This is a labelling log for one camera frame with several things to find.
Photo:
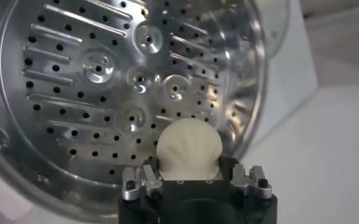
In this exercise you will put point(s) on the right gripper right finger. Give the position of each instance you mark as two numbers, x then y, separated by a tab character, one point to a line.
252	182

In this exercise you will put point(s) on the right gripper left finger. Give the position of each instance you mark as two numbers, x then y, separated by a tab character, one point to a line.
136	182

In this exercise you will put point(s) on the white steamed baozi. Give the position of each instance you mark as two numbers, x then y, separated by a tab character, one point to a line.
188	146

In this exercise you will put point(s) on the perforated stainless steamer basket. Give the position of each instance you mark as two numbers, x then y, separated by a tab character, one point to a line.
75	91

